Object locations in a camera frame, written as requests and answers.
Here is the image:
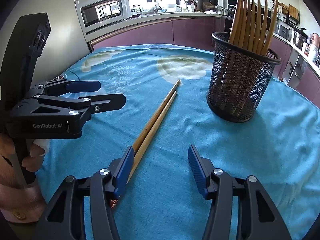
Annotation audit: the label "steel pot on counter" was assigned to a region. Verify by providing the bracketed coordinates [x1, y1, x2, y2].
[293, 27, 308, 50]

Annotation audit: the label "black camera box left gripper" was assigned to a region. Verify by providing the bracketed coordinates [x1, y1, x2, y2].
[1, 12, 51, 133]

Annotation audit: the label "black mesh utensil holder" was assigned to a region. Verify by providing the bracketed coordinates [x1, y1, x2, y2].
[207, 32, 281, 123]

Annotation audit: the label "tan bamboo chopstick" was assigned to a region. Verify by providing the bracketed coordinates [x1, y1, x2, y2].
[247, 0, 255, 51]

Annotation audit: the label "dark brown wooden chopstick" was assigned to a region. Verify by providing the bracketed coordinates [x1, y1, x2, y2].
[229, 0, 243, 44]

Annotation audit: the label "light bamboo chopstick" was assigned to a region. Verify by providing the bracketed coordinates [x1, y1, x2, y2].
[132, 79, 181, 153]

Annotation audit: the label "brown bamboo chopstick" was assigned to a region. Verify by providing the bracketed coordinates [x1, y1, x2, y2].
[252, 0, 261, 53]

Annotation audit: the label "person's left hand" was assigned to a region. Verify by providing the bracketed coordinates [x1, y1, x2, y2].
[0, 133, 51, 173]

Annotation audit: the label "pink kettle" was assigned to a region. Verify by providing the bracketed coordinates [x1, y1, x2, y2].
[311, 33, 320, 50]

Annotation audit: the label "blue floral tablecloth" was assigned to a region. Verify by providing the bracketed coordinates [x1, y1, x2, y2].
[37, 44, 319, 239]

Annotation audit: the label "purple kitchen cabinets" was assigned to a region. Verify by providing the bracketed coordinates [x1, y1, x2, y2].
[90, 15, 319, 106]

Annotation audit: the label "white microwave oven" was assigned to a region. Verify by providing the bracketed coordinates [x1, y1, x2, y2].
[75, 0, 132, 35]

